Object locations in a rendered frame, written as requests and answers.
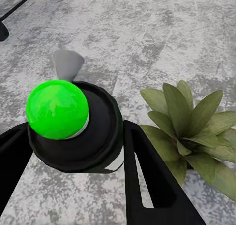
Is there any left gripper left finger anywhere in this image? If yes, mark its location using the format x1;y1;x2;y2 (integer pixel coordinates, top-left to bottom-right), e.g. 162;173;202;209
0;122;34;217

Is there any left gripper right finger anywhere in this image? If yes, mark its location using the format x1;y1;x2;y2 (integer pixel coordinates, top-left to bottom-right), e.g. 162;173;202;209
123;120;206;225

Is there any insectifuge atomizer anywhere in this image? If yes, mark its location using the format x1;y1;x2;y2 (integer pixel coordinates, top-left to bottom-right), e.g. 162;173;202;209
25;49;124;174

